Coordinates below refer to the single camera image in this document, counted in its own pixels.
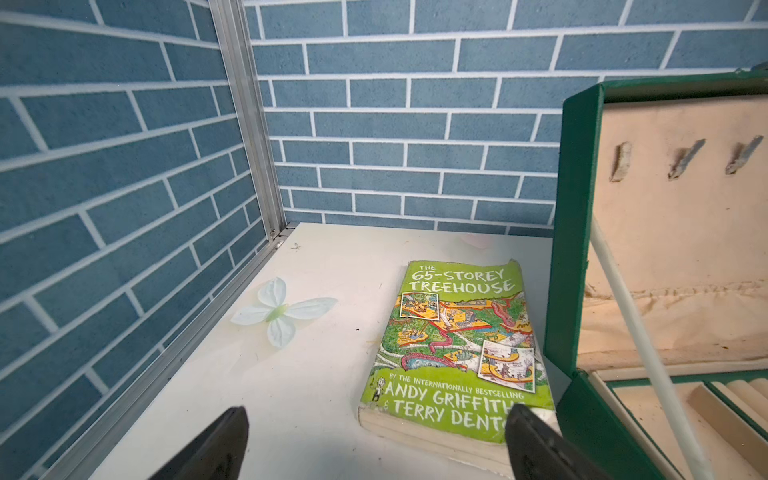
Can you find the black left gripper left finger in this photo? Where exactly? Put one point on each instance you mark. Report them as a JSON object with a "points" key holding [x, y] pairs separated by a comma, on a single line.
{"points": [[216, 453]]}

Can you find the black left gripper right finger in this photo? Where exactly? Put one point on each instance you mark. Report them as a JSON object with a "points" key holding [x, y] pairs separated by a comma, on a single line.
{"points": [[536, 451]]}

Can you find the green jewelry box beige lining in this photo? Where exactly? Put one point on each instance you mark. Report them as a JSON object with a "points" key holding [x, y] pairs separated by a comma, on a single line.
{"points": [[663, 181]]}

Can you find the green treehouse paperback book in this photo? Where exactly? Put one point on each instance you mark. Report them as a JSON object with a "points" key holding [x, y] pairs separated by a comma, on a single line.
{"points": [[458, 352]]}

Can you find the aluminium left corner post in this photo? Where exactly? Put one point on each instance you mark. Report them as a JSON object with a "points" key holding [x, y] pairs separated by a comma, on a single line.
{"points": [[234, 40]]}

